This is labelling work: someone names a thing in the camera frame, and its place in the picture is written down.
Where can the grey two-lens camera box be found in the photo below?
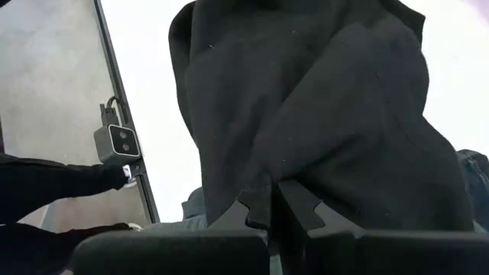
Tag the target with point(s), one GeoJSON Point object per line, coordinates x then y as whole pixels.
{"type": "Point", "coordinates": [116, 143]}

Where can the black knit garment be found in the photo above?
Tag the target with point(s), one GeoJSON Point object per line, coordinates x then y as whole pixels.
{"type": "Point", "coordinates": [305, 95]}

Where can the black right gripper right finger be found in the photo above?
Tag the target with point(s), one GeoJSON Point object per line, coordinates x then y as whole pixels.
{"type": "Point", "coordinates": [382, 254]}

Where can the black aluminium frame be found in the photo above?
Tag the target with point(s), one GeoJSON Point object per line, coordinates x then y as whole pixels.
{"type": "Point", "coordinates": [114, 76]}

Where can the person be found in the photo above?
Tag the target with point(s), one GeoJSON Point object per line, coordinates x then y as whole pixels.
{"type": "Point", "coordinates": [38, 183]}

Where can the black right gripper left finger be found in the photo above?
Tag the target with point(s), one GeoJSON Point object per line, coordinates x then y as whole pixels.
{"type": "Point", "coordinates": [172, 254]}

